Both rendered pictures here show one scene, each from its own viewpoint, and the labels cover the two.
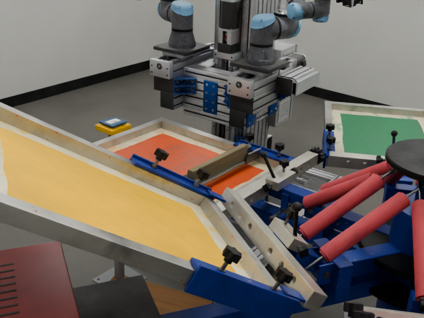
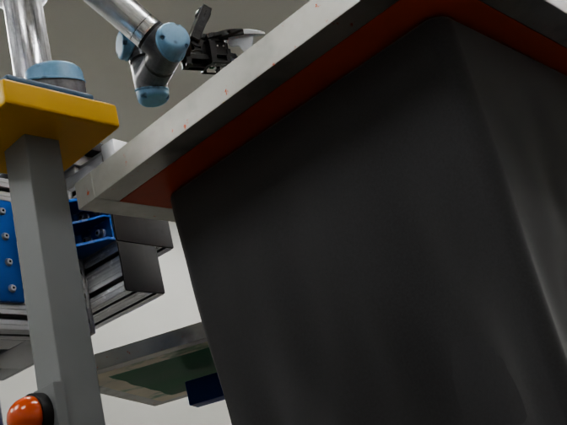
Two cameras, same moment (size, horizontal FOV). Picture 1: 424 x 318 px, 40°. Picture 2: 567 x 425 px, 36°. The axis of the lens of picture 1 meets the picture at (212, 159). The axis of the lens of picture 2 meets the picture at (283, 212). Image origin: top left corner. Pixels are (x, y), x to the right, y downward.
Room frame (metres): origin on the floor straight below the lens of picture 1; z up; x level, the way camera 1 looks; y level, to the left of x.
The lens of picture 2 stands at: (2.49, 1.27, 0.50)
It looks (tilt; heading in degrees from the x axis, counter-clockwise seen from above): 21 degrees up; 271
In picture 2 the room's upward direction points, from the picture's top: 15 degrees counter-clockwise
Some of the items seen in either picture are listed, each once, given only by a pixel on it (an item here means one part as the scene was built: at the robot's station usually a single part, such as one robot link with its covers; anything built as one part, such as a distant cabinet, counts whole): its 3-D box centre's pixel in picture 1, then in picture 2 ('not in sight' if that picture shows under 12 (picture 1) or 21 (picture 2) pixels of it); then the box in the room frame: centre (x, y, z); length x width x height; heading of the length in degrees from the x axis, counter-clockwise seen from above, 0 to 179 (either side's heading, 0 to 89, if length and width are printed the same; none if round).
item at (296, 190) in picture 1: (292, 194); not in sight; (1.94, -0.30, 1.02); 0.17 x 0.06 x 0.05; 51
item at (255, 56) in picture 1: (260, 52); not in sight; (2.89, -0.23, 1.31); 0.15 x 0.15 x 0.10
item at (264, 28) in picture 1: (263, 28); (56, 98); (2.89, -0.23, 1.42); 0.13 x 0.12 x 0.14; 122
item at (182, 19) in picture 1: (181, 14); not in sight; (3.17, 0.19, 1.42); 0.13 x 0.12 x 0.14; 31
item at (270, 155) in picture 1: (263, 156); not in sight; (2.35, -0.23, 0.97); 0.30 x 0.05 x 0.07; 51
